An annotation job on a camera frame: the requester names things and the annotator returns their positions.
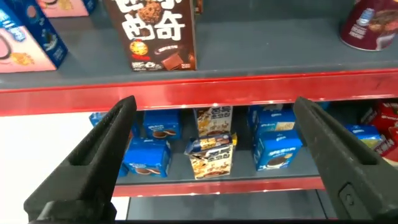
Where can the pink and blue cookie box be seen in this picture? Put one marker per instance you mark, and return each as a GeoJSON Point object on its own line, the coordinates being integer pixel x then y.
{"type": "Point", "coordinates": [66, 7]}
{"type": "Point", "coordinates": [23, 40]}

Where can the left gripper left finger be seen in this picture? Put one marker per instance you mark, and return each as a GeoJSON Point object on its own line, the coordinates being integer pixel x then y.
{"type": "Point", "coordinates": [93, 168]}

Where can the red cookie box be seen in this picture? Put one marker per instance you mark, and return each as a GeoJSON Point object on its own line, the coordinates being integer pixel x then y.
{"type": "Point", "coordinates": [384, 121]}

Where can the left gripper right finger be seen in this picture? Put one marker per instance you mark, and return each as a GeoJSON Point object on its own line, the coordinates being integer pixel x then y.
{"type": "Point", "coordinates": [345, 155]}

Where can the white and brown cookie box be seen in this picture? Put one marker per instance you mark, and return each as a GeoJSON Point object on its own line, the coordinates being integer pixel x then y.
{"type": "Point", "coordinates": [212, 157]}
{"type": "Point", "coordinates": [214, 119]}

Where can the dark red round tin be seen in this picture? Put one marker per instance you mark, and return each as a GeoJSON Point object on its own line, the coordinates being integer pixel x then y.
{"type": "Point", "coordinates": [371, 25]}

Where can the blue and yellow cookie box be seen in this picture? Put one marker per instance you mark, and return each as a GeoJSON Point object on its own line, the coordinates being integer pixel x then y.
{"type": "Point", "coordinates": [367, 135]}

